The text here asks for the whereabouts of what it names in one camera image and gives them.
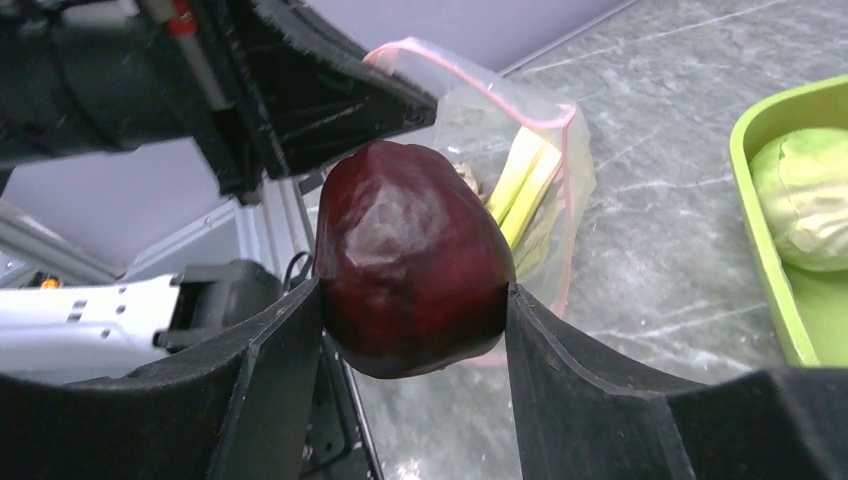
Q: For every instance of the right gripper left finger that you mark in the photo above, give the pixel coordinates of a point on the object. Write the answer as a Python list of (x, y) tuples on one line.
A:
[(235, 406)]

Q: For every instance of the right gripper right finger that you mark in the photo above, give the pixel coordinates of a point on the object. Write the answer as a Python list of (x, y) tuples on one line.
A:
[(585, 411)]

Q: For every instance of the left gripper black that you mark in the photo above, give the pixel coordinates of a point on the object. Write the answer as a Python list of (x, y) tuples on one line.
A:
[(83, 77)]

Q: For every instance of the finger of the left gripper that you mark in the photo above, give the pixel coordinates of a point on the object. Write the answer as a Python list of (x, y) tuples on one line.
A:
[(317, 99)]

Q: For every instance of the green toy celery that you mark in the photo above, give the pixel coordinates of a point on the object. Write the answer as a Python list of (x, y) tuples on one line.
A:
[(532, 164)]

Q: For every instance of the clear zip top bag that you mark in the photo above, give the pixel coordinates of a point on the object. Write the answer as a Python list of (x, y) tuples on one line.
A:
[(479, 113)]

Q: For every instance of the green toy cabbage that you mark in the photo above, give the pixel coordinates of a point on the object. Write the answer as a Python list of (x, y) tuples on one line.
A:
[(801, 182)]

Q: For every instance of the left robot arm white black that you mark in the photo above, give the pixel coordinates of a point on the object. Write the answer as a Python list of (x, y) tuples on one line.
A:
[(111, 205)]

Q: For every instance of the green plastic tray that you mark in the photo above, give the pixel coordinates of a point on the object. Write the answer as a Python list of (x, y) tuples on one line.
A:
[(808, 308)]

